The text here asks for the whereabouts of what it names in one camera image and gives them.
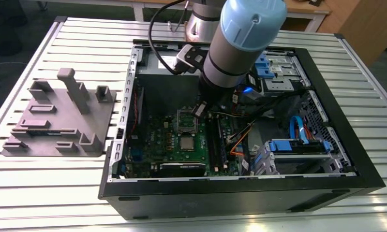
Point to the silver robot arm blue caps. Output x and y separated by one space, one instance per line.
232 60

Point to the grey plastic parts rack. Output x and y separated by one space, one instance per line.
67 116

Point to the black RAM slot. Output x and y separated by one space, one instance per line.
222 142
211 142

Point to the grey metal drive cage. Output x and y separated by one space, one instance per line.
283 84

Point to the dark RAM stick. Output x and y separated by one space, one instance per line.
43 133

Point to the silver square CPU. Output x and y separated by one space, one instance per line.
187 143

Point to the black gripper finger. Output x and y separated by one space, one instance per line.
200 110

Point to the CPU socket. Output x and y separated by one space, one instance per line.
198 148

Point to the green motherboard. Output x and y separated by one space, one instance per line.
158 145

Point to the thin metal locking lever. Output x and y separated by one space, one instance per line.
198 126

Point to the grey metal disk bay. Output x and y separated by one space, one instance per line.
303 159

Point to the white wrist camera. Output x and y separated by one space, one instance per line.
188 56

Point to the wooden desk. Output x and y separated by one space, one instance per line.
306 9

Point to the black open PC case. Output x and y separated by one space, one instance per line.
212 200

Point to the blue disk carrier with disk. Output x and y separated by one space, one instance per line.
282 146

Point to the blue plastic drive carrier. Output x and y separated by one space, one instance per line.
266 72

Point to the grey power supply unit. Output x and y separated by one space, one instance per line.
167 89

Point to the wooden cabinet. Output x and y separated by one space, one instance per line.
367 24

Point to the white table frame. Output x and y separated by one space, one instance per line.
139 15

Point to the black graphics card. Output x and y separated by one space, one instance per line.
180 169

